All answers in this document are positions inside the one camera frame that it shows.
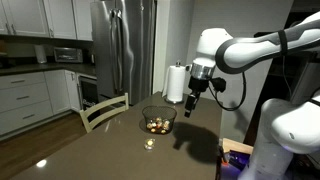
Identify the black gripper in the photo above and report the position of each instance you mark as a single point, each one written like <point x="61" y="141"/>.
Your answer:
<point x="198" y="86"/>

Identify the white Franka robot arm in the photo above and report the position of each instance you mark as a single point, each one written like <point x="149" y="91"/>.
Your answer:
<point x="246" y="50"/>

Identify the silver wrapped candy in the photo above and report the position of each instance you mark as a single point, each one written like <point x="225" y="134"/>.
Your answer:
<point x="166" y="125"/>

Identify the gold candy in clear wrapper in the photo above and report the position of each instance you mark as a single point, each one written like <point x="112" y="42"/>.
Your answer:
<point x="150" y="143"/>

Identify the white paper towel roll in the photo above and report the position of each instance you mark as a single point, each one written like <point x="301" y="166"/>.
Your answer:
<point x="175" y="83"/>

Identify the glass bowl with items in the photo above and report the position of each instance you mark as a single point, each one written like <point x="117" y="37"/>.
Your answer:
<point x="159" y="113"/>

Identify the metal paper towel holder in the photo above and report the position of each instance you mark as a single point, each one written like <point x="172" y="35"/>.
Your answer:
<point x="178" y="62"/>

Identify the wooden board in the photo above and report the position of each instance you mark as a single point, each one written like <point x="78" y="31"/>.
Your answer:
<point x="237" y="146"/>

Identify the stainless steel refrigerator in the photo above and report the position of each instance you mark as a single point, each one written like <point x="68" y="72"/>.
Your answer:
<point x="123" y="50"/>

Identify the cream wooden chair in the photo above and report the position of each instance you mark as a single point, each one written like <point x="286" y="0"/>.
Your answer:
<point x="104" y="108"/>

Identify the black undercounter cooler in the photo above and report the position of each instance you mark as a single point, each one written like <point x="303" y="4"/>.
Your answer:
<point x="89" y="91"/>

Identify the dark kitchen countertop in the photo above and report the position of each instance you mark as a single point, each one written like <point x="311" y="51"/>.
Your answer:
<point x="50" y="67"/>

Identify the white canister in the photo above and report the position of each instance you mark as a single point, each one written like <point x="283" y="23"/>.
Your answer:
<point x="40" y="54"/>

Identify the white lower kitchen cabinets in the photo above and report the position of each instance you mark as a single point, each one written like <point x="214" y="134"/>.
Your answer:
<point x="26" y="100"/>

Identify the white kitchen cabinets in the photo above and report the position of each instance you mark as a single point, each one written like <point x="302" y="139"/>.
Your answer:
<point x="40" y="16"/>
<point x="26" y="100"/>

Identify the white upper kitchen cabinets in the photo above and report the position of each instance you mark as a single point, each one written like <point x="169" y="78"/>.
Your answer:
<point x="40" y="16"/>

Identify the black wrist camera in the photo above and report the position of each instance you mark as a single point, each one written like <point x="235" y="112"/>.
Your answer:
<point x="218" y="84"/>

